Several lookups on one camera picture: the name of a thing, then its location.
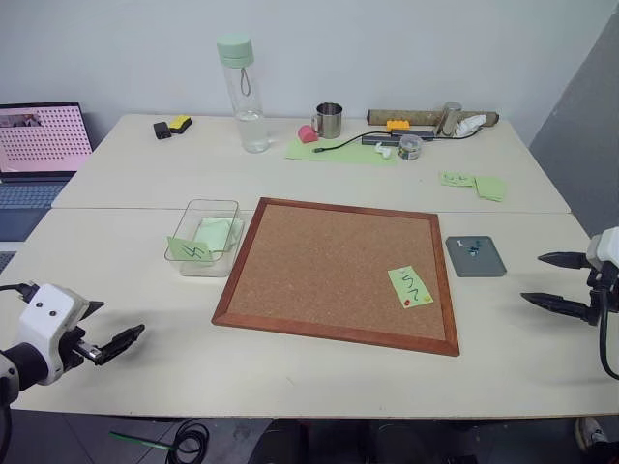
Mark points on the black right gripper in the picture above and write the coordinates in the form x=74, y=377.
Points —
x=607, y=290

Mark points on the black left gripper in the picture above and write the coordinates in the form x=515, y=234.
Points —
x=77, y=350

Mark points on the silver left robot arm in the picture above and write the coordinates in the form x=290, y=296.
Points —
x=21, y=362

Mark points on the green note with black scribble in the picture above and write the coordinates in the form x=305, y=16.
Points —
x=189, y=249

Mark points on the green sticky note pad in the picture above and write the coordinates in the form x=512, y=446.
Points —
x=492, y=189

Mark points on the green note with black writing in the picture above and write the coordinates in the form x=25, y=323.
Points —
x=409, y=286

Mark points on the clear plastic jar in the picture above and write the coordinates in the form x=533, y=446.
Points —
x=410, y=148

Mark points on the grey flat tray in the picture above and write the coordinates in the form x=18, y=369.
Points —
x=476, y=263

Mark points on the green stick on floor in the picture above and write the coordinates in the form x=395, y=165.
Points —
x=142, y=440

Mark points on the clear plastic container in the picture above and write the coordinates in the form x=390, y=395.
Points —
x=186, y=227

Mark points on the white crumpled cloth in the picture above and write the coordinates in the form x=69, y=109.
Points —
x=468, y=124

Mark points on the laptop with pink screen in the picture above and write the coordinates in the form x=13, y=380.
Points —
x=38, y=140

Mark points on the silver metal cylinder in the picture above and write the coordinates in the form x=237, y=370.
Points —
x=450, y=118

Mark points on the small black box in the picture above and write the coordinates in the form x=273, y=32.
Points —
x=162, y=130

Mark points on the yellow and black eraser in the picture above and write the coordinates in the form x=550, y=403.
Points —
x=180, y=123

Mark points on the small white plastic piece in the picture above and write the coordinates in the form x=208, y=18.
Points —
x=383, y=152

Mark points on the yellow toy brick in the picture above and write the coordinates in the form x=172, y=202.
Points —
x=398, y=125

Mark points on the clear bottle with green lid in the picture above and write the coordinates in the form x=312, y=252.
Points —
x=251, y=121

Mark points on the large light green paper sheet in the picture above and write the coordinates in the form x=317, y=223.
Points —
x=338, y=153

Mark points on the pink rounded block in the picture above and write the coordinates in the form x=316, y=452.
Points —
x=306, y=134

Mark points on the stainless steel mug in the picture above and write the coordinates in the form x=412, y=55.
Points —
x=331, y=121

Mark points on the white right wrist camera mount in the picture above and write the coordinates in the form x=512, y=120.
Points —
x=604, y=249

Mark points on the cork board with wooden frame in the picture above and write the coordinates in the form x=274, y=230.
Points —
x=319, y=270

